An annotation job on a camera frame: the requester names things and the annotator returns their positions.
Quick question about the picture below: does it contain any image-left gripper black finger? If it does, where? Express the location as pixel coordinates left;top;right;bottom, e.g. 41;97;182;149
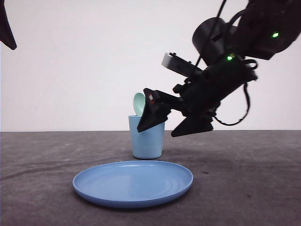
0;0;17;50

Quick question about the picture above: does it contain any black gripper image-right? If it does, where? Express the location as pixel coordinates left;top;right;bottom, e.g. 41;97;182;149
137;63;257;137

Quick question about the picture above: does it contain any mint green plastic spoon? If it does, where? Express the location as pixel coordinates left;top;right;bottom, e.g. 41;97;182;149
133;93;145;116

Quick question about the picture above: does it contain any light blue plastic cup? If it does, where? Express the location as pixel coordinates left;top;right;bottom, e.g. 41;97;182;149
128;115;165;160

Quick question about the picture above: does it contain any blue plastic plate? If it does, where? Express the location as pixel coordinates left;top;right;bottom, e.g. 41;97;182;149
72;160;193;209

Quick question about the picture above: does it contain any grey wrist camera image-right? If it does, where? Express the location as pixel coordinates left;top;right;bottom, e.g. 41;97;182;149
161;52;203;77

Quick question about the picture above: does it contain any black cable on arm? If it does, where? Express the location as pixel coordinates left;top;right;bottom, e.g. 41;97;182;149
211;82;250;126

